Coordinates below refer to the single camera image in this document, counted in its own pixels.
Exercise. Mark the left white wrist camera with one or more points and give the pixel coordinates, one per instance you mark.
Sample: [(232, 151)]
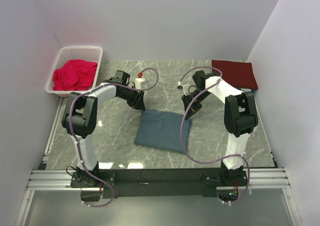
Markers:
[(141, 82)]

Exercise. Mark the white plastic laundry basket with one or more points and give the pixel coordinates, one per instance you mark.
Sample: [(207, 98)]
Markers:
[(88, 53)]

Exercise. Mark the crumpled pink-red t-shirt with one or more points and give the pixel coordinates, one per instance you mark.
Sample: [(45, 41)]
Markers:
[(75, 75)]

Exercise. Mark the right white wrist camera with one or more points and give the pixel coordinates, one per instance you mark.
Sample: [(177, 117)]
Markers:
[(183, 88)]

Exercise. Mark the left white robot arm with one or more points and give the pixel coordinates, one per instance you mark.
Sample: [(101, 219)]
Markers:
[(80, 114)]

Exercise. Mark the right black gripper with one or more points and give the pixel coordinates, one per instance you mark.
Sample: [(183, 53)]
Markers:
[(193, 110)]

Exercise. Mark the folded dark red t-shirt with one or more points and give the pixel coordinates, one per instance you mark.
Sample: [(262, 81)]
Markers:
[(237, 74)]

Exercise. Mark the blue-grey t-shirt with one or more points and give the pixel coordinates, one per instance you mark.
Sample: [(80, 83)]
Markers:
[(160, 130)]

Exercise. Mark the aluminium rail frame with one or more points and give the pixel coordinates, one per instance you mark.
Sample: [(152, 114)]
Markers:
[(50, 201)]

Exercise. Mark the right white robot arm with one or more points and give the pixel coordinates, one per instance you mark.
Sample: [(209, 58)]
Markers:
[(240, 113)]

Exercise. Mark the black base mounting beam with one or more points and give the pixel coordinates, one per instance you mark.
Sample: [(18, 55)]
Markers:
[(159, 182)]

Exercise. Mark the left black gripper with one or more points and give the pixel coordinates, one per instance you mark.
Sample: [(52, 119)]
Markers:
[(138, 102)]

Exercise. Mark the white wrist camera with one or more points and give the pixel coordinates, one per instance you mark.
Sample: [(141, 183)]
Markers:
[(183, 88), (141, 82)]

